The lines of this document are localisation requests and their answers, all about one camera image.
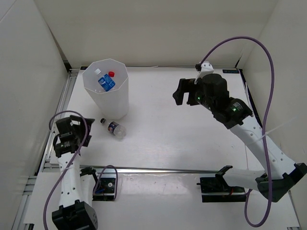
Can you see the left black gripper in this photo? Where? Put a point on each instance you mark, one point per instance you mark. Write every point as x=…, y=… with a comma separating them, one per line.
x=82, y=126

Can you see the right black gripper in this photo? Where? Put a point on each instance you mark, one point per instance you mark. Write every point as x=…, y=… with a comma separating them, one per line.
x=187, y=86

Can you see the Pepsi black cap bottle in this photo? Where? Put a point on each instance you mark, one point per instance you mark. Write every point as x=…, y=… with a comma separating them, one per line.
x=114, y=128

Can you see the blue label white cap bottle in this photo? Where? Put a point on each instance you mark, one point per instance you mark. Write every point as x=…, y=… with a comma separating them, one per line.
x=104, y=80

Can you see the red label plastic bottle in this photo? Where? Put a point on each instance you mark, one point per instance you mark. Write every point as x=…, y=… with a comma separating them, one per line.
x=111, y=73

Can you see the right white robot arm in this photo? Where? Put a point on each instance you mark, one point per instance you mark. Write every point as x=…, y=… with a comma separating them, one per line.
x=280, y=173

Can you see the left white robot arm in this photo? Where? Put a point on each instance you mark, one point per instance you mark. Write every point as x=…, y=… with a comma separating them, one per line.
x=75, y=210

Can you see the white octagonal plastic bin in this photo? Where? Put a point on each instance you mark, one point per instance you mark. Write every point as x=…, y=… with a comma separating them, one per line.
x=114, y=104

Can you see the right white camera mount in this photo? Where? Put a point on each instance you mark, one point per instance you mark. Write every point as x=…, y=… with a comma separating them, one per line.
x=203, y=69

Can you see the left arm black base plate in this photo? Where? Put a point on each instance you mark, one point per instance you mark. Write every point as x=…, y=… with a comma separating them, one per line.
x=106, y=190

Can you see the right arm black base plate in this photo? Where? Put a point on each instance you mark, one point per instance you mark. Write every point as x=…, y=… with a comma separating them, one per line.
x=223, y=189

